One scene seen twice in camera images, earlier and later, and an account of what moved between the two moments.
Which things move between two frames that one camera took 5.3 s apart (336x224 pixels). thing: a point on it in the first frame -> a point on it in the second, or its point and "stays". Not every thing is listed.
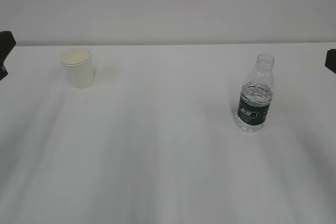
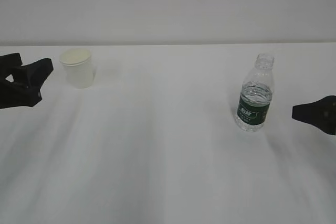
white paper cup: x=80 y=66 stays
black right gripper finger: x=331 y=60 -> x=321 y=113
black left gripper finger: x=7 y=43 -> x=28 y=79
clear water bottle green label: x=253 y=106 stays
